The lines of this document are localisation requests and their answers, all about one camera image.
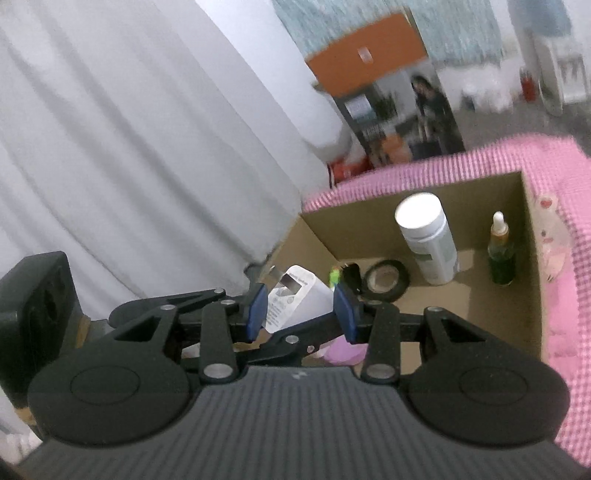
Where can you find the blue mottled wall cloth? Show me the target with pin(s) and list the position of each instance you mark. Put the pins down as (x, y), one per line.
(461, 27)

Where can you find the red canister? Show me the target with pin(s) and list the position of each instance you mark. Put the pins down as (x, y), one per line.
(528, 83)

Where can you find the orange printed appliance box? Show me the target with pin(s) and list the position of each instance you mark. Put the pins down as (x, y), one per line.
(369, 60)

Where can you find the white charger plug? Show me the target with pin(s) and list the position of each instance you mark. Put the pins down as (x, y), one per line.
(300, 300)

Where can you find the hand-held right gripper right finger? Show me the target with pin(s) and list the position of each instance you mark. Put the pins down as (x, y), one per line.
(345, 316)

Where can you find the green dropper bottle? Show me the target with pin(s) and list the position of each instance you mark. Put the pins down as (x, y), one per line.
(502, 258)

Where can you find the purple plastic lid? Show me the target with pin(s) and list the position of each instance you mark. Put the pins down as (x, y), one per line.
(344, 353)

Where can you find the black tape roll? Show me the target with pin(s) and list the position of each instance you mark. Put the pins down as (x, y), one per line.
(399, 279)

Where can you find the white water dispenser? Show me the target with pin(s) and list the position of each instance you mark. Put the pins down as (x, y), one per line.
(561, 74)

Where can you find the green glue stick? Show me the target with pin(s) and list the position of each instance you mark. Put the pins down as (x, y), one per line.
(334, 277)

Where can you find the blue water jug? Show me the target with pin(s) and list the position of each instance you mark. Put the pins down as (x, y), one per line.
(540, 16)

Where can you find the red packet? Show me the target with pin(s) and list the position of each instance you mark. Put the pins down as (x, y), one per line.
(348, 170)

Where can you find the pink paper sheet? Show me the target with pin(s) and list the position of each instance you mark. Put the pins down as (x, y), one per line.
(551, 240)

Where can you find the brown cardboard box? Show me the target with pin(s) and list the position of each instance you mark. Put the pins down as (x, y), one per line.
(360, 221)

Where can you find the pink checkered tablecloth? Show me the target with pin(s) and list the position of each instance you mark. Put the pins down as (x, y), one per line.
(572, 323)

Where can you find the white curtain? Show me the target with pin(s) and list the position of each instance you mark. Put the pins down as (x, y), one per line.
(138, 138)

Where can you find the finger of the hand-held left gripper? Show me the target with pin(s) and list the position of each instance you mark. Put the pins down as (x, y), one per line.
(295, 341)
(184, 299)

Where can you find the white plastic bottle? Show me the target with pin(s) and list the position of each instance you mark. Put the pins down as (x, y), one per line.
(429, 244)

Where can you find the black oval key fob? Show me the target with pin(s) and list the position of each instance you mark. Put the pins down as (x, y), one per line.
(352, 277)

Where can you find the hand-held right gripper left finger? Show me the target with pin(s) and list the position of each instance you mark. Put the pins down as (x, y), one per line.
(256, 314)

